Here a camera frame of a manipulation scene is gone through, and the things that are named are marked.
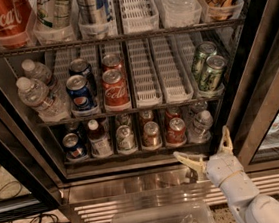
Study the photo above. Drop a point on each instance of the blue Pepsi can middle front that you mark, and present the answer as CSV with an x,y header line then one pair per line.
x,y
84,103

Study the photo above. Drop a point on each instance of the silver blue can top shelf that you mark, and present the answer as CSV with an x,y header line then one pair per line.
x,y
96,19

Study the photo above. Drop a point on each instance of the rear water bottle middle shelf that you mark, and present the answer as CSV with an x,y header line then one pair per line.
x,y
39,71

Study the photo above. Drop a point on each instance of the front water bottle middle shelf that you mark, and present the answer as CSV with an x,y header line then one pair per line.
x,y
49,106

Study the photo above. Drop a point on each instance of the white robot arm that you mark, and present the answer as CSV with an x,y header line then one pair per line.
x,y
246,202

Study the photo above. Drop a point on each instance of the red Coca-Cola can bottom front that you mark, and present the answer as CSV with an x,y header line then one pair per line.
x,y
175,133

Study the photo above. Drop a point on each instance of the green can middle front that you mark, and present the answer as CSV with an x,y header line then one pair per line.
x,y
210,74

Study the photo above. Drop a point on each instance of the green white can top shelf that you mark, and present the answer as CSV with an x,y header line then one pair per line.
x,y
53,23

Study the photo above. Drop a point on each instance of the clear water bottle top shelf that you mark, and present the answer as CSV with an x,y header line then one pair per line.
x,y
179,13

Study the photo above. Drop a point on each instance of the red Coca-Cola can middle rear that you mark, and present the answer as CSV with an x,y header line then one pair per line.
x,y
113,61

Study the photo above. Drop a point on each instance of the blue Pepsi can bottom front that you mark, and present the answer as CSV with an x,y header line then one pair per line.
x,y
74,147

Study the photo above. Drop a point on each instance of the green white can bottom rear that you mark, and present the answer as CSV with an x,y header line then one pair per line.
x,y
123,119

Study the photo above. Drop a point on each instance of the green can middle rear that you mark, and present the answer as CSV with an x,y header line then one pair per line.
x,y
203,50

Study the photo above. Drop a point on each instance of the glass fridge door right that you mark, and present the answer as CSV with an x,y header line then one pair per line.
x,y
256,104

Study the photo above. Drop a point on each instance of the blue pepsi can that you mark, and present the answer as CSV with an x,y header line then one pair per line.
x,y
77,128
74,147
84,103

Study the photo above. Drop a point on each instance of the empty white shelf tray left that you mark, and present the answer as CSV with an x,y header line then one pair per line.
x,y
145,80

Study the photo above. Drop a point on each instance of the dark Pepsi can middle rear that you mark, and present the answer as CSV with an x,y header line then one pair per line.
x,y
82,67

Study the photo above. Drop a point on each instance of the clear plastic bin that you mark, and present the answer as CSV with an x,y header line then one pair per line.
x,y
192,212

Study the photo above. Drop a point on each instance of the green white can bottom front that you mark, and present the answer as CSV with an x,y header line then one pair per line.
x,y
126,143

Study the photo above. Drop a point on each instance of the orange soda can bottom front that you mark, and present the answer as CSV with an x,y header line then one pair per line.
x,y
151,135

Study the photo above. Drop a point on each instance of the red Coca-Cola can middle front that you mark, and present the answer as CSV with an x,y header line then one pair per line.
x,y
116,97

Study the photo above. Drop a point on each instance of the clear water bottle shelf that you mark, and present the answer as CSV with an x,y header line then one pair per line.
x,y
179,13
199,128

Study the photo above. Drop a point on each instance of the orange soda can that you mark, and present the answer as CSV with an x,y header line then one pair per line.
x,y
146,116
151,135

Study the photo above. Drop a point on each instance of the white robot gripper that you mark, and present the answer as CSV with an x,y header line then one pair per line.
x,y
223,168

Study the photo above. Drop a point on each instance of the clear water bottle bottom shelf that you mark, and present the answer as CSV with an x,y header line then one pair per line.
x,y
199,128

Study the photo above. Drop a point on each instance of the orange soda can bottom rear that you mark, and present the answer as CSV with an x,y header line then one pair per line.
x,y
146,116

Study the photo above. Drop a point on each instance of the brown tea bottle white cap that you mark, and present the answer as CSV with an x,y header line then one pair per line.
x,y
100,145

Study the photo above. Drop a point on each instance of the empty white shelf tray right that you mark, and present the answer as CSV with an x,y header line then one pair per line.
x,y
173,79

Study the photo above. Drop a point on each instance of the blue Pepsi can bottom rear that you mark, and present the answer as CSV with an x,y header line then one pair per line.
x,y
77,128

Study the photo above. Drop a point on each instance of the rear water bottle bottom shelf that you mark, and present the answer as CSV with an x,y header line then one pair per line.
x,y
197,107

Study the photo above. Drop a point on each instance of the red Coca-Cola can top shelf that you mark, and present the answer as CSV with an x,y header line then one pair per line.
x,y
16,21

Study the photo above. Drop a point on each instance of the stainless steel fridge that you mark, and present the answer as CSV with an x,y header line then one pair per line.
x,y
95,189

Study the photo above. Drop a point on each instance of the red Coca-Cola can bottom rear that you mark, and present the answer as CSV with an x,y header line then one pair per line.
x,y
172,112

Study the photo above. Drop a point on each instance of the empty white tray top shelf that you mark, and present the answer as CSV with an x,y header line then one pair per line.
x,y
139,15

